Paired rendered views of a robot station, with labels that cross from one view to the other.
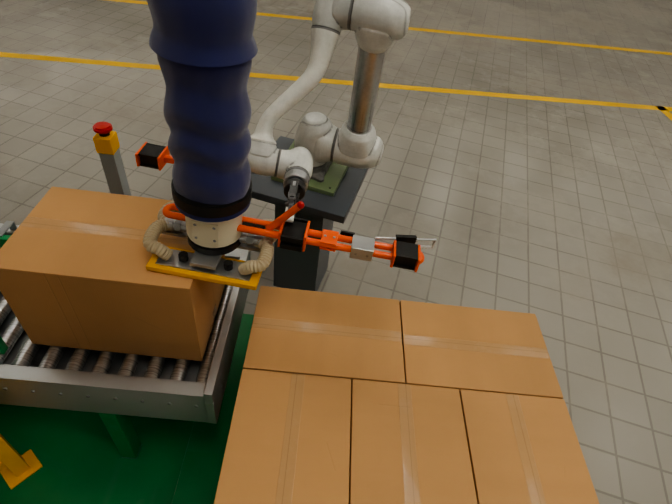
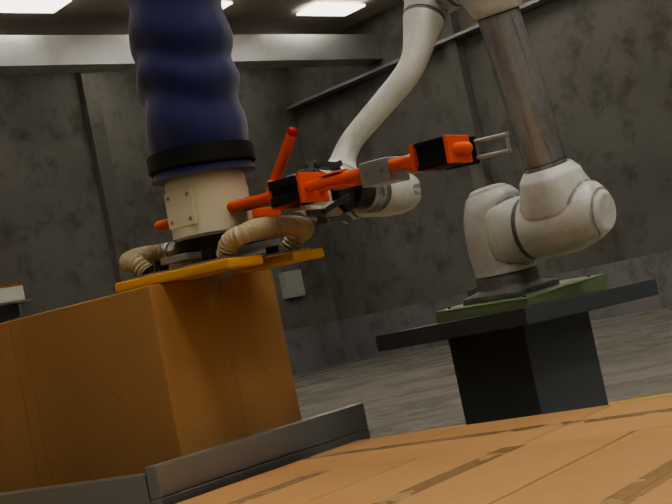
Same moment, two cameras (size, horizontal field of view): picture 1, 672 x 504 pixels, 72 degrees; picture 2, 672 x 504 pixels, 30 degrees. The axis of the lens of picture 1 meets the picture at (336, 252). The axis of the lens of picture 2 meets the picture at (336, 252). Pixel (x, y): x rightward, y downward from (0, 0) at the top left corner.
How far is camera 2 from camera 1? 2.07 m
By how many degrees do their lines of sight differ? 58
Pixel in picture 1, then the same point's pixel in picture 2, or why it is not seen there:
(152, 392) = (84, 485)
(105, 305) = (66, 367)
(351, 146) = (532, 196)
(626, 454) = not seen: outside the picture
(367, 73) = (498, 52)
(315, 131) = (480, 200)
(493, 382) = not seen: outside the picture
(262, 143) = not seen: hidden behind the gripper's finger
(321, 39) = (409, 21)
